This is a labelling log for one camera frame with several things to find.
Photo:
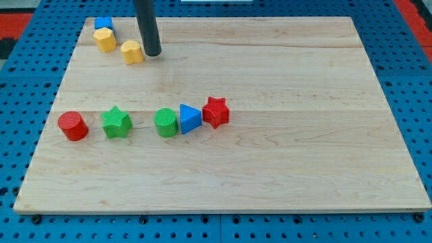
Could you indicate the yellow heart block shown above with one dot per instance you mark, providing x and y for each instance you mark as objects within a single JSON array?
[{"x": 132, "y": 52}]

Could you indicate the blue triangle block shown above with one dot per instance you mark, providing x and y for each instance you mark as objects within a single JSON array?
[{"x": 190, "y": 118}]

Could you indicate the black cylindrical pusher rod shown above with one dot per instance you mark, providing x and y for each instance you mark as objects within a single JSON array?
[{"x": 147, "y": 24}]

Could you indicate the light wooden board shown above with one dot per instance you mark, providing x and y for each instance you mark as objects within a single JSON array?
[{"x": 310, "y": 130}]

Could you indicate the red cylinder block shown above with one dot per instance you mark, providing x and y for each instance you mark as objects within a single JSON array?
[{"x": 72, "y": 125}]

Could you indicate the yellow hexagon block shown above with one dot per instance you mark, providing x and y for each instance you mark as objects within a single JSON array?
[{"x": 105, "y": 39}]

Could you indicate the blue cube block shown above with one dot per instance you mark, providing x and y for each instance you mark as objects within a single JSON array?
[{"x": 104, "y": 22}]

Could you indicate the green cylinder block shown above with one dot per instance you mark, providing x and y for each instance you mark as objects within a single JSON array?
[{"x": 166, "y": 122}]

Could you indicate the green star block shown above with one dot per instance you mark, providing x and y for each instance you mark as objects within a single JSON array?
[{"x": 116, "y": 123}]

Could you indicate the red star block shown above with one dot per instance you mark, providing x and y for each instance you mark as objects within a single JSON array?
[{"x": 216, "y": 112}]

